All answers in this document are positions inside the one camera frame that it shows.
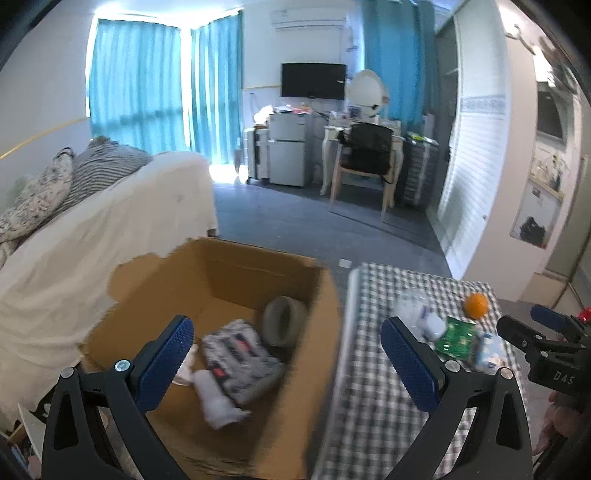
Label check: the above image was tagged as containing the blue floral tissue pack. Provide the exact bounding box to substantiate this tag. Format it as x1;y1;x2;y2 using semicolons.
473;331;508;375

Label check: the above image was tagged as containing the checkered tablecloth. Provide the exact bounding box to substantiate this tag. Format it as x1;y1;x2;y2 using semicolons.
310;263;501;479

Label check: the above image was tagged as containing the floral pillow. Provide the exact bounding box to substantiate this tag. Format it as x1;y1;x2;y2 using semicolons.
1;147;74;242

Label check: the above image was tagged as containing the black bag in kitchen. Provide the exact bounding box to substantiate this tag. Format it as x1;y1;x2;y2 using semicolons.
520;216;546;248

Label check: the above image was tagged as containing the wooden chair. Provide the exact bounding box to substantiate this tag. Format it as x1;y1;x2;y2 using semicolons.
329;122;396;220

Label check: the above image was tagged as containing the grey patterned cloth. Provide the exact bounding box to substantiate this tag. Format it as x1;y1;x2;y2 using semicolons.
201;319;284;406

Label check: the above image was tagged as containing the white earbuds case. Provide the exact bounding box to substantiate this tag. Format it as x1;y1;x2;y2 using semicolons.
418;311;447;342

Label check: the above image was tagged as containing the black bag on chair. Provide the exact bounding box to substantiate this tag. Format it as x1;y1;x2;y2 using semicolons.
338;123;393;177

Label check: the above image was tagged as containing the white wardrobe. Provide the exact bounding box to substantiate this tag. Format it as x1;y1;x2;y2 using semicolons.
431;1;541;299

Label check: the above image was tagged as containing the black range hood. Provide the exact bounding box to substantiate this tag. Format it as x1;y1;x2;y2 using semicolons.
537;91;564;142

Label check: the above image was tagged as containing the white sock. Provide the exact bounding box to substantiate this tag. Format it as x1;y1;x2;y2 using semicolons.
192;370;250;430

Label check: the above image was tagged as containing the white covered sofa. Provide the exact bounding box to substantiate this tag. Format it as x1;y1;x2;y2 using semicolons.
1;152;217;422

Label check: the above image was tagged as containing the dark drawer tower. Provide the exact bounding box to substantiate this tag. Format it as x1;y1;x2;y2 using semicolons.
397;134;439;211

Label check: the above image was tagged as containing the clear plastic swab container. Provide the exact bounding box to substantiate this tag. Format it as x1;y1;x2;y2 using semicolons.
393;289;430;341

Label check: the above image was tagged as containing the white dressing table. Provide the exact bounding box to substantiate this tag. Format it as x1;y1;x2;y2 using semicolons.
320;120;404;195

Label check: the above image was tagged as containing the silver mini fridge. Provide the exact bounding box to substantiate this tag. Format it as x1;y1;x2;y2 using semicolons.
267;113;308;187

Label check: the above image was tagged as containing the green snack packet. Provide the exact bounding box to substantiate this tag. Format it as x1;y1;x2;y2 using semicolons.
435;317;476;362

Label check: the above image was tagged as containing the orange fruit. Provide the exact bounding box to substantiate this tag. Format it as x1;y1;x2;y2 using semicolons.
464;292;489;320

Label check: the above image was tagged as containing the person's right hand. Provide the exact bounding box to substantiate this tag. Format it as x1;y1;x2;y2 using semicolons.
533;391;581;455

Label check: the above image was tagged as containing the oval white mirror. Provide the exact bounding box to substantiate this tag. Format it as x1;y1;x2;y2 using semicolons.
346;69;390;124

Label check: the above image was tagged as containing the striped grey pillow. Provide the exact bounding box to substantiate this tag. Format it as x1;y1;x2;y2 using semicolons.
50;136;152;218

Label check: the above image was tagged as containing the white small cabinet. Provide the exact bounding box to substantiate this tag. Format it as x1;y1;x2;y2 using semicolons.
245;128;270;181

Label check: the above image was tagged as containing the black television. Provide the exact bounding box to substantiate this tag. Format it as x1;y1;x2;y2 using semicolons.
280;63;346;100

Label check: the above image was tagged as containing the left blue curtain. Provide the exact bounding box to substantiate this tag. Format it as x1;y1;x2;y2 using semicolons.
87;19;187;154

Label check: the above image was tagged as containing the grey tape roll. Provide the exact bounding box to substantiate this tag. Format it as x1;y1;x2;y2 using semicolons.
262;296;308;348

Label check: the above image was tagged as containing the right blue curtain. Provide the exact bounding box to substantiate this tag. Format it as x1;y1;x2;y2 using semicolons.
191;11;242;165

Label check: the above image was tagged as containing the white air conditioner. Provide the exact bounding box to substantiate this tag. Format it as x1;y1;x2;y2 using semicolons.
270;7;349;30

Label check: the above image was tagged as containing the blue curtain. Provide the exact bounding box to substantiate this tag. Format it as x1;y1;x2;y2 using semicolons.
191;11;242;165
87;19;187;154

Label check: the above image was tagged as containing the brown cardboard box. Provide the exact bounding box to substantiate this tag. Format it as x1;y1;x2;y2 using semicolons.
80;238;342;479

